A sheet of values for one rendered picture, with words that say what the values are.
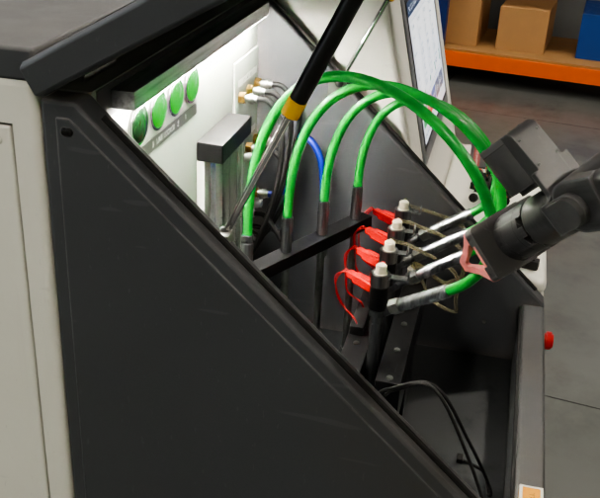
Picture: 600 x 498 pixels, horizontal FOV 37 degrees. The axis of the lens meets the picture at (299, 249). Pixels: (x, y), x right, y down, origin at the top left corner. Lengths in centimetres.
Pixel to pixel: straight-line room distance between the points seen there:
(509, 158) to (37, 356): 58
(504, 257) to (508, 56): 548
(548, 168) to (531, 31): 565
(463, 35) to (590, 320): 344
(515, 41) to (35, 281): 577
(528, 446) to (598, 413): 181
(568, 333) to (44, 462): 259
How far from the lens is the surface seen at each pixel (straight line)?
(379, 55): 154
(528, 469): 126
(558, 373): 326
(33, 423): 115
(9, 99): 96
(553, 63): 645
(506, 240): 101
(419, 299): 116
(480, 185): 106
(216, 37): 123
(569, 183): 89
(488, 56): 648
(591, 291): 384
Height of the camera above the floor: 172
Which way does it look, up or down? 26 degrees down
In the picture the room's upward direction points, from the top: 3 degrees clockwise
